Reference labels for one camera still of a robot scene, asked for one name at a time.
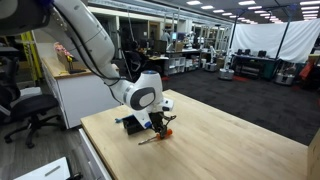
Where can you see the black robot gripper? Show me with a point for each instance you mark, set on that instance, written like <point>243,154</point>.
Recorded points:
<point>159,123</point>

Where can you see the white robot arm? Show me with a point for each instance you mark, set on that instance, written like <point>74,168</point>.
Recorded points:
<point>72,25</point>

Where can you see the black plastic tray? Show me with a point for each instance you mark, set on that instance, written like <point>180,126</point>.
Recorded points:
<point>132,125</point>

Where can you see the white drawer cabinet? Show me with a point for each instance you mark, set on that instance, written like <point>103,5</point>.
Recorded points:
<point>96,165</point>

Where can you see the white side counter cabinet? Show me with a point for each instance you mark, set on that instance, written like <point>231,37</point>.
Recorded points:
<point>79,95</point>

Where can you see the black office chair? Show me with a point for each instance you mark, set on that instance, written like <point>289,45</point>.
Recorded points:
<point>30,107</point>

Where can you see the cardboard box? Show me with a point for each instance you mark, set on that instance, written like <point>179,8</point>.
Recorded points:
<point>313,158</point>

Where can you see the white backdrop curtain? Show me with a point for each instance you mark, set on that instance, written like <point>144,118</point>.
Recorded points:
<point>291,42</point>

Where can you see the blue cable tie in tray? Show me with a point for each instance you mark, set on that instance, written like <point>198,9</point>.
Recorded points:
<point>119,120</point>

